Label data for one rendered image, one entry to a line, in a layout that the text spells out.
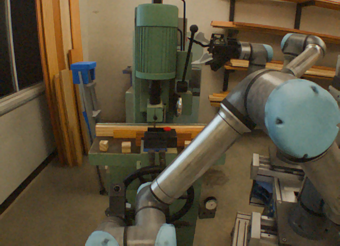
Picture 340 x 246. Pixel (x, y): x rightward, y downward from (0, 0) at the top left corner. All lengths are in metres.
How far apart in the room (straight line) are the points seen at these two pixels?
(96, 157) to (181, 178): 0.55
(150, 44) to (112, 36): 2.60
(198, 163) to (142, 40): 0.59
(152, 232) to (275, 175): 0.89
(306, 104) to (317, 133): 0.05
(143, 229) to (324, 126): 0.40
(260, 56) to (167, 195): 0.67
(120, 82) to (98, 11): 1.12
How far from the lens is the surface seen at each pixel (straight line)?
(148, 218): 0.54
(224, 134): 0.50
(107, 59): 3.56
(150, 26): 0.93
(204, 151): 0.51
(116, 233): 0.52
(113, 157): 1.00
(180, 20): 1.29
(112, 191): 0.69
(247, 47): 0.96
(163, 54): 0.94
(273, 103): 0.37
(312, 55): 1.13
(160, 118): 1.03
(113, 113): 3.73
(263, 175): 1.29
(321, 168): 0.48
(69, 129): 2.47
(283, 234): 0.84
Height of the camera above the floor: 1.39
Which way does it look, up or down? 21 degrees down
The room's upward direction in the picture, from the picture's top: 2 degrees clockwise
